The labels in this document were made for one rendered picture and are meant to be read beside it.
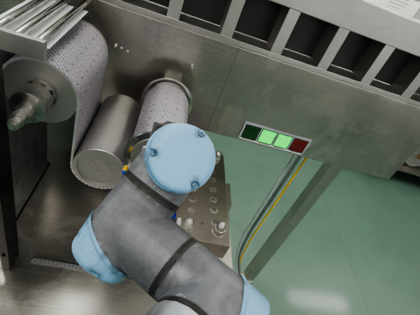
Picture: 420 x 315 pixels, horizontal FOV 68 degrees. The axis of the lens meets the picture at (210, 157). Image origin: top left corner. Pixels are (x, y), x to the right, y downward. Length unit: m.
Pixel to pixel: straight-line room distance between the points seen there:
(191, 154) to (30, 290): 0.67
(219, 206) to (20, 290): 0.55
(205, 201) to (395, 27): 0.72
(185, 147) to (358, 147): 0.97
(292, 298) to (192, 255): 1.97
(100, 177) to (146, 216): 0.46
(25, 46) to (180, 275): 0.46
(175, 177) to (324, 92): 0.80
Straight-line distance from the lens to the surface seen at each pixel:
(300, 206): 1.63
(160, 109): 0.77
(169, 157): 0.32
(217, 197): 1.01
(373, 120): 1.18
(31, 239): 0.99
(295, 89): 1.03
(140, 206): 0.34
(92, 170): 0.78
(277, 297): 2.23
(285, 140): 1.12
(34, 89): 0.66
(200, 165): 0.33
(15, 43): 0.64
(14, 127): 0.62
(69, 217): 1.03
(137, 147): 0.70
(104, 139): 0.76
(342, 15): 0.98
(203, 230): 0.91
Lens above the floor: 1.71
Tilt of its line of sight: 37 degrees down
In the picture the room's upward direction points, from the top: 23 degrees clockwise
